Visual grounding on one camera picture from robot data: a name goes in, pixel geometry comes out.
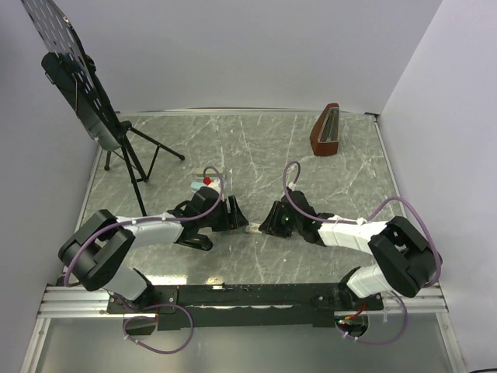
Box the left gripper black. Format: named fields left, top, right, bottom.
left=199, top=195, right=249, bottom=232

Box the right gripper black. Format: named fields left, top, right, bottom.
left=259, top=200, right=302, bottom=239

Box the white staple box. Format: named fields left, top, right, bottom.
left=245, top=223, right=261, bottom=235

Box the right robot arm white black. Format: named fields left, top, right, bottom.
left=258, top=188, right=443, bottom=309

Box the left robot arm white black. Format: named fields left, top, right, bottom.
left=58, top=186, right=249, bottom=312

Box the blue stapler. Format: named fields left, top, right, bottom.
left=190, top=181, right=206, bottom=193

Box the beige stapler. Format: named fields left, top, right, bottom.
left=193, top=168, right=224, bottom=179

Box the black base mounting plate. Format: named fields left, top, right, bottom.
left=106, top=283, right=384, bottom=331

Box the brown wooden metronome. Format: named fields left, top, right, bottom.
left=309, top=103, right=340, bottom=157

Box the black tripod stand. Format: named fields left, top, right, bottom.
left=104, top=120, right=186, bottom=217

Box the black perforated panel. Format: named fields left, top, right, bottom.
left=22, top=1, right=122, bottom=151

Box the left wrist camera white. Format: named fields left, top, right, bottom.
left=202, top=176, right=224, bottom=193

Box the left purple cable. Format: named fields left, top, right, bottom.
left=63, top=166, right=228, bottom=288

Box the purple cable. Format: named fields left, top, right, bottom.
left=282, top=161, right=443, bottom=288
left=63, top=166, right=228, bottom=288

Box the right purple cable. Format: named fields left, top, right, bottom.
left=282, top=161, right=443, bottom=288

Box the aluminium rail frame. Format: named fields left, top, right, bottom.
left=36, top=286, right=449, bottom=319

